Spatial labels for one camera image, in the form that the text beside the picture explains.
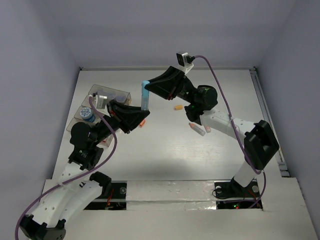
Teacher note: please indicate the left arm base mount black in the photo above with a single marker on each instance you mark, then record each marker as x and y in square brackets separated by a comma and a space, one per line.
[114, 201]

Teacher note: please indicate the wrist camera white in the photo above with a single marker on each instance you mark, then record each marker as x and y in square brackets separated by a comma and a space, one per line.
[185, 62]
[100, 101]

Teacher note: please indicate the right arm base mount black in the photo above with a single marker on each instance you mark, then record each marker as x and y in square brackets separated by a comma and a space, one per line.
[230, 195]

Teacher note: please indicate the clear bead cup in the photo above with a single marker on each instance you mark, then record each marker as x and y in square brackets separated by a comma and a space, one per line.
[121, 98]
[100, 91]
[111, 95]

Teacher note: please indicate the aluminium rail right side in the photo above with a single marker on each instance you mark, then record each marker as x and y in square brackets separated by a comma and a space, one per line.
[282, 165]

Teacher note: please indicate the clear grey highlighter marker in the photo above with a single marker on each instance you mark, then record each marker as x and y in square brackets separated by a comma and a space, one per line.
[197, 129]

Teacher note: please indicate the blue marker cap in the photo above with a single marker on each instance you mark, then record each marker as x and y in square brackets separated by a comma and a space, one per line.
[144, 91]

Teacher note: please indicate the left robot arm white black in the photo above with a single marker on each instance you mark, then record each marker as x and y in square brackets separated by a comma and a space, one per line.
[81, 181]

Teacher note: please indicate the orange highlighter marker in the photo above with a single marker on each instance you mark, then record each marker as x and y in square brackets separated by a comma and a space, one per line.
[207, 129]

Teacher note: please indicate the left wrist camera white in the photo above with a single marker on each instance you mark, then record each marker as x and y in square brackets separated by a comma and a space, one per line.
[100, 101]

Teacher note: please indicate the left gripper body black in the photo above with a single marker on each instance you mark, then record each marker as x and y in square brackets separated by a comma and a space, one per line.
[112, 119]

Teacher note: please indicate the orange marker cap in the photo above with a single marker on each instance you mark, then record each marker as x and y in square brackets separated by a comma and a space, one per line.
[142, 123]

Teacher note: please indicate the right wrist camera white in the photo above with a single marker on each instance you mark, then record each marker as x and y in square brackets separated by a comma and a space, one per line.
[185, 62]

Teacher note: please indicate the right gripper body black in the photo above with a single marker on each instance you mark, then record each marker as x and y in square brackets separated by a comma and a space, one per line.
[185, 91]

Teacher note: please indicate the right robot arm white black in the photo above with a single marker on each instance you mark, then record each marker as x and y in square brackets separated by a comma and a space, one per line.
[257, 140]

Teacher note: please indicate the blue highlighter marker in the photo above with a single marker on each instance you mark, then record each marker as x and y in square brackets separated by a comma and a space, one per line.
[145, 102]

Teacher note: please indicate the yellow marker cap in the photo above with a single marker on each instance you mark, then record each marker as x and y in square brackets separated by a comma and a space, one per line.
[178, 107]

